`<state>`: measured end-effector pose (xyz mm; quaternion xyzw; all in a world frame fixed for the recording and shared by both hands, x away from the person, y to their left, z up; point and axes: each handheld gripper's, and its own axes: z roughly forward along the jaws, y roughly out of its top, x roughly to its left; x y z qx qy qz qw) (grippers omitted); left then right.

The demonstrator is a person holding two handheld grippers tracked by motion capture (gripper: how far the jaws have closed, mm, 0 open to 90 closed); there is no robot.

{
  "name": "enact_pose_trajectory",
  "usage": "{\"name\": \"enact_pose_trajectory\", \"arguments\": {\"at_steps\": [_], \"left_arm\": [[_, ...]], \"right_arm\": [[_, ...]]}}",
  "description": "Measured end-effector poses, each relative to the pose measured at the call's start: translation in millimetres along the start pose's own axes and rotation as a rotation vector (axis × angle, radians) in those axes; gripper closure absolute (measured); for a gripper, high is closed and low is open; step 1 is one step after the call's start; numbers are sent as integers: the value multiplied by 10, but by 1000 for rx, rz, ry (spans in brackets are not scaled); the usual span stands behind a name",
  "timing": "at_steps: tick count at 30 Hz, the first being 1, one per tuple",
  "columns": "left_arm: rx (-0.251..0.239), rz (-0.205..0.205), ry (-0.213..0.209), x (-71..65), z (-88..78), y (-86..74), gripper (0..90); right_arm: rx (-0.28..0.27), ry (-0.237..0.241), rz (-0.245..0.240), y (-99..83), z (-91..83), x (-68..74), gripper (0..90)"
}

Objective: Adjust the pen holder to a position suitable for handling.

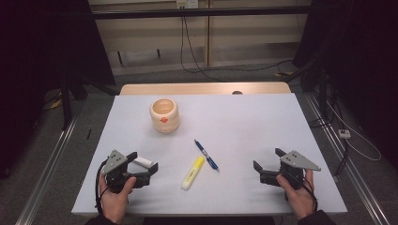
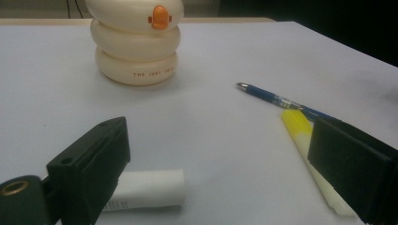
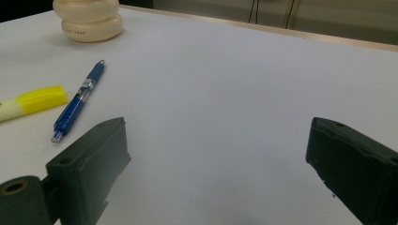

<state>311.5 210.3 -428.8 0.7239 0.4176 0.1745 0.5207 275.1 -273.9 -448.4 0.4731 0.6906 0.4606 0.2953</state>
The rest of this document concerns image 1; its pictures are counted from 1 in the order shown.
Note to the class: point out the cream round pen holder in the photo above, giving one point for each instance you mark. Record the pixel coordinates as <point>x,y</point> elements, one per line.
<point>165,117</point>

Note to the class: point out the yellow highlighter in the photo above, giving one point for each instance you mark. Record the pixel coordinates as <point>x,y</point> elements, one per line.
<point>192,173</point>

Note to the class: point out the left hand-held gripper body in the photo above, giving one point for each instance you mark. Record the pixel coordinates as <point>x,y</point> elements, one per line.
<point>115,162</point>

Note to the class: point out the black horizontal bar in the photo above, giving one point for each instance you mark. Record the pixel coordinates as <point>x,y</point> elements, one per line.
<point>200,12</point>

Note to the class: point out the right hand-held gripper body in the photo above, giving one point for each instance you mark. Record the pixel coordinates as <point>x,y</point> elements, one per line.
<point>297,162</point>

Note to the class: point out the aluminium floor rail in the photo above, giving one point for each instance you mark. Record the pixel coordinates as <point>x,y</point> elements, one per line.
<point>350,168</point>
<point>47,181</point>

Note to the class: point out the person's left hand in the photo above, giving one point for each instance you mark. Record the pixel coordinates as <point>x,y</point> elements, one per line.
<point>116,203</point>

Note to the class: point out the person's right hand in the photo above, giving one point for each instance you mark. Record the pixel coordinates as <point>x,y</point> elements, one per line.
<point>297,198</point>

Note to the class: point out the black metal stand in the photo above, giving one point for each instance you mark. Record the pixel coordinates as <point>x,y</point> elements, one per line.
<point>66,103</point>

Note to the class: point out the white power strip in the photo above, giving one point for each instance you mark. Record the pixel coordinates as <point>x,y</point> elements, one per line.
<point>344,133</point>

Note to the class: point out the small white cylinder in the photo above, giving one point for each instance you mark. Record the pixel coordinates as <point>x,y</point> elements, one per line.
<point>143,161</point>

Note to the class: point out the white wall outlet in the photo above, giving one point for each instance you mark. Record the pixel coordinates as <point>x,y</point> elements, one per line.
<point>187,3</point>

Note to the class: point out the dark curtain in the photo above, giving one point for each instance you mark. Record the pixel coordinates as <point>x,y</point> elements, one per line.
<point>369,62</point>
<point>37,62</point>

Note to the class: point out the blue pen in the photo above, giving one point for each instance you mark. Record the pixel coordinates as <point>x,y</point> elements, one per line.
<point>206,155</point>

